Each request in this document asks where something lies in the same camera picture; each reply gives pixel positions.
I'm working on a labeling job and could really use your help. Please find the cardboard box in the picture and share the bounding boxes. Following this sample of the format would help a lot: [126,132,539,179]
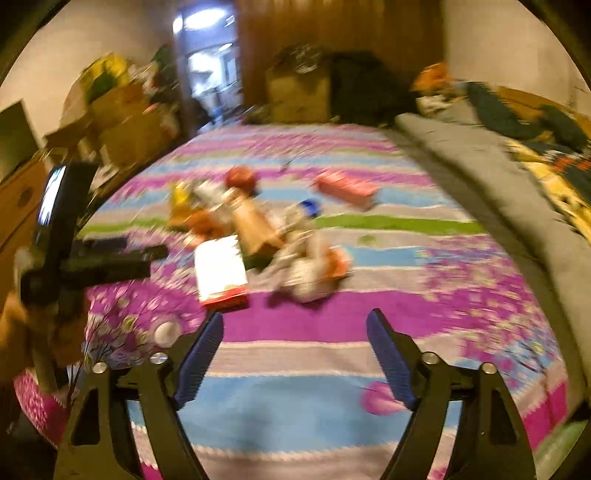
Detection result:
[265,65,333,123]

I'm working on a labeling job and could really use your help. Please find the wooden cabinet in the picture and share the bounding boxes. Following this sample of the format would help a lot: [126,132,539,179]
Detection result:
[0,148,52,296]

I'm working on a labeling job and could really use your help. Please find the orange packet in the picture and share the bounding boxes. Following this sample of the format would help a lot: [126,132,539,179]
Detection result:
[318,247,352,283]
[185,210,223,241]

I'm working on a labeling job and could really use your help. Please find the pile of cardboard boxes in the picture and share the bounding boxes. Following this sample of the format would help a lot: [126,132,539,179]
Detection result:
[46,83,182,169]

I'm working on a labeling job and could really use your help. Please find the wooden wardrobe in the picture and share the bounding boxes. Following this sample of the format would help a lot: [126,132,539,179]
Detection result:
[235,0,444,121]

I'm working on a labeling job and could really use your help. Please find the white box with red edge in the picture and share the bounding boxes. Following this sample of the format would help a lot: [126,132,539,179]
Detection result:
[194,235,250,313]

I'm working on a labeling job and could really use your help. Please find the rolled beige towel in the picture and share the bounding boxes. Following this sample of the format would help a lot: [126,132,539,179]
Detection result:
[284,208,317,241]

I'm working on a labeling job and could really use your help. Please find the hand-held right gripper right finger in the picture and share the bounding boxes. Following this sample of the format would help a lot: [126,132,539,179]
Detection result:
[366,308,539,480]

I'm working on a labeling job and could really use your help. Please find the yellow and teal patterned blanket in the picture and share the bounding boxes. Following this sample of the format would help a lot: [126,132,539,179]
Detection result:
[466,80,591,241]

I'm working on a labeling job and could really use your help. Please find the dark bag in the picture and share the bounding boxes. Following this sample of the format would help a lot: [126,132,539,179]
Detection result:
[330,51,416,126]

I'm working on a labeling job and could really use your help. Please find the grey bundle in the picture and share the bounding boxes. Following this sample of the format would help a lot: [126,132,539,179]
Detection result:
[277,44,324,70]

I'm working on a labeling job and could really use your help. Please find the white round cap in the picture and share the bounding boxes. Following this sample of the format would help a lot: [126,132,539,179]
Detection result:
[154,320,182,347]

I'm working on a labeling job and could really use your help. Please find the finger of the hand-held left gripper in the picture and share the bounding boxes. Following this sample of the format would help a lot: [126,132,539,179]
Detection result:
[74,236,129,254]
[62,244,169,283]

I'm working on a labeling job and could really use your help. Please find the striped floral blanket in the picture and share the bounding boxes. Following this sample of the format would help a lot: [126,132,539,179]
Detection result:
[14,122,568,480]

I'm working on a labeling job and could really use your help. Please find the green scouring pad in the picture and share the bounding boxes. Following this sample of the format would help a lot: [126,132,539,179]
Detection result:
[242,251,278,274]

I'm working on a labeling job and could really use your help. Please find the yellow and green bag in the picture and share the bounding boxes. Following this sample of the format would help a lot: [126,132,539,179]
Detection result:
[79,52,134,103]

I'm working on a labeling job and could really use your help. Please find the person's left hand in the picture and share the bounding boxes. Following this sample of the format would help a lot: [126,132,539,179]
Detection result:
[0,291,90,384]

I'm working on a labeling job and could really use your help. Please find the grey quilt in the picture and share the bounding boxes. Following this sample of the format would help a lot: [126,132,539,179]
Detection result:
[394,99,591,416]

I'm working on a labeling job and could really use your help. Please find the white patterned cloth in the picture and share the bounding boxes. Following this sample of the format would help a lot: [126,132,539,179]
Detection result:
[418,91,465,117]

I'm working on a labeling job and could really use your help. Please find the red apple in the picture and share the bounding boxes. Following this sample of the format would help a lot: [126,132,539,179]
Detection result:
[225,166,258,195]

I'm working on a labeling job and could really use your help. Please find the silver white plastic wrapper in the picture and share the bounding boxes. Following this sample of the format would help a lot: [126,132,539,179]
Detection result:
[193,180,232,214]

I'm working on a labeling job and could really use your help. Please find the orange pillow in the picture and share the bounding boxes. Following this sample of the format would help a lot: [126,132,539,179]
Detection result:
[411,62,455,93]

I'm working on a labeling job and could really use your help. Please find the dark monitor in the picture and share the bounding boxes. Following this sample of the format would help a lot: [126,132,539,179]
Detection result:
[0,100,41,182]

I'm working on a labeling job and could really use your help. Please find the yellow small bottle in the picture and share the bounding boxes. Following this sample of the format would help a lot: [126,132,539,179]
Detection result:
[167,181,195,228]

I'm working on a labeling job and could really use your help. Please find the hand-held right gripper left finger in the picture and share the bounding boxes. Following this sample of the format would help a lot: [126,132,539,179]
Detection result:
[53,311,225,480]

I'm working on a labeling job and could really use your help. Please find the pink box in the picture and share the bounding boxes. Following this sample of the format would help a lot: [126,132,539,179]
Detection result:
[314,170,380,211]

